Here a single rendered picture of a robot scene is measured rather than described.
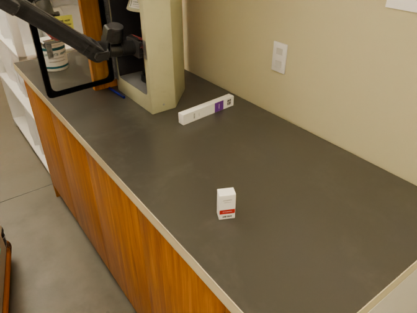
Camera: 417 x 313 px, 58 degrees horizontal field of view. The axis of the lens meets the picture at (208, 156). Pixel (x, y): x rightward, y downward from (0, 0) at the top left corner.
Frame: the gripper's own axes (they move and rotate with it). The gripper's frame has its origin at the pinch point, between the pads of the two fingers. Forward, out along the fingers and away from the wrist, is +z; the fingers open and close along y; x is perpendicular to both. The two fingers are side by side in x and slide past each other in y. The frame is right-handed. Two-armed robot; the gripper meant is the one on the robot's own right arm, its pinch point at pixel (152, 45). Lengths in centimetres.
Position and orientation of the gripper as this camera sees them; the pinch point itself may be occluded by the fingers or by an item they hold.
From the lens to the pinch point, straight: 162.4
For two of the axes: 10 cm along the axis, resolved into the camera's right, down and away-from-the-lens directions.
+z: 7.9, -2.7, 5.5
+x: -0.7, 8.6, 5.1
